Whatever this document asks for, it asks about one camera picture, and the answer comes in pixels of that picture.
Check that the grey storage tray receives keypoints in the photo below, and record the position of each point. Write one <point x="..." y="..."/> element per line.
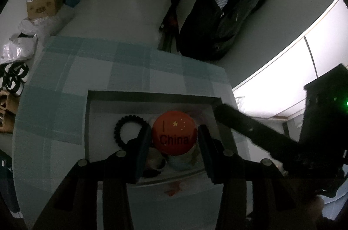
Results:
<point x="106" y="110"/>

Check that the black jacket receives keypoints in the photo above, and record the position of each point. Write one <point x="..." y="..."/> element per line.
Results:
<point x="223" y="18"/>

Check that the crumpled white plastic bag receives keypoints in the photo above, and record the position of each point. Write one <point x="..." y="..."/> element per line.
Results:
<point x="17" y="48"/>
<point x="38" y="26"/>

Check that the red round pin badge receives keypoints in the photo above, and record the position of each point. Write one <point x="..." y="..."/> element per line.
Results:
<point x="174" y="135"/>

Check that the white wardrobe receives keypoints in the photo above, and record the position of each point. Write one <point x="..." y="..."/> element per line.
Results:
<point x="293" y="64"/>

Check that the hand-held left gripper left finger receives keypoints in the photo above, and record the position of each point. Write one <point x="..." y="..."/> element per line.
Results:
<point x="142" y="154"/>

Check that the green plaid tablecloth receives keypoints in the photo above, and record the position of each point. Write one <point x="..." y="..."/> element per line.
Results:
<point x="81" y="69"/>

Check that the small brown cardboard box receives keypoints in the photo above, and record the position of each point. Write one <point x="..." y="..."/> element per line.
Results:
<point x="8" y="110"/>

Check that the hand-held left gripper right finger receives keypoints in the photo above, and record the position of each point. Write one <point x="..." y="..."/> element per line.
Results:
<point x="206" y="155"/>

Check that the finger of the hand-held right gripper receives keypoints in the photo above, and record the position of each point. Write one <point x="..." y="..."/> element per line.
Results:
<point x="252" y="129"/>

